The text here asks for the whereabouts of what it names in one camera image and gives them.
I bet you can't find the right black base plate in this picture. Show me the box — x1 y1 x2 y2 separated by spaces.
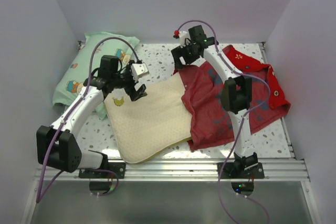
217 162 265 179

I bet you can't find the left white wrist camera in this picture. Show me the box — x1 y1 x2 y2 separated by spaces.
131 63 149 82

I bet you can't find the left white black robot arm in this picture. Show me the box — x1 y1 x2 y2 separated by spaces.
36 56 149 178

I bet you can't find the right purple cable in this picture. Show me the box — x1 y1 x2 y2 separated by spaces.
176 19 271 224

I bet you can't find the cream quilted pillow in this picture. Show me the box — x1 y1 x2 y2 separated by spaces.
104 73 192 164

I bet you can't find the red pillowcase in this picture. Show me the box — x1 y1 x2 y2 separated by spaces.
177 45 291 151

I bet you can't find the aluminium mounting rail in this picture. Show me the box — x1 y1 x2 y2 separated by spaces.
33 158 310 182

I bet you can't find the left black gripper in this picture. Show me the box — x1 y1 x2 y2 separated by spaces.
111 60 147 101

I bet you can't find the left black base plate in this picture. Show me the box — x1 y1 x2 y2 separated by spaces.
78 162 126 179

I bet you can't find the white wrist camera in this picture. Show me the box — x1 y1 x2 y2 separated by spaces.
173 30 190 47
131 63 149 82

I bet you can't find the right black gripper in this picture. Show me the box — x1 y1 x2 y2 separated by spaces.
171 41 200 70

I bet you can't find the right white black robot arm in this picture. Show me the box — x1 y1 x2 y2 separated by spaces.
172 25 258 178

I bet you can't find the green cartoon pillow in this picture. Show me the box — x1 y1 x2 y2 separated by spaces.
52 31 140 106

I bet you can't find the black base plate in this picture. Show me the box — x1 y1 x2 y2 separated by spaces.
78 162 126 179
217 162 265 179

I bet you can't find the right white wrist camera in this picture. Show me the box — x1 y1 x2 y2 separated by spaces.
173 30 190 47

